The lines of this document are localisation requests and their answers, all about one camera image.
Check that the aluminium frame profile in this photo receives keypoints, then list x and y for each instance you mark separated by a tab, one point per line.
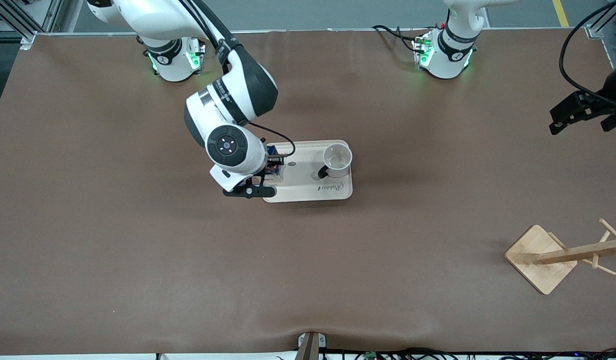
595	30
18	22

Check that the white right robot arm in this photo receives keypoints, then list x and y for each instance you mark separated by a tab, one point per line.
248	80

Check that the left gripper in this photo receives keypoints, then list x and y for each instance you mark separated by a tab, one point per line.
601	102

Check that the cream rectangular tray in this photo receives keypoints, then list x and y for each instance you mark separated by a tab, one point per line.
303	175

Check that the wooden mug tree stand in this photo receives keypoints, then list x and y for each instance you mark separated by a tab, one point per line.
538	260

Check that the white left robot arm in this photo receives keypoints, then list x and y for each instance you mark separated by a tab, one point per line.
445	62

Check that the blue Pascal milk carton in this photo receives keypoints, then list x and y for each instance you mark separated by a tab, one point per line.
272	150

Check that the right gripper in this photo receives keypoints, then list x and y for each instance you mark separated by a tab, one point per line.
274	161

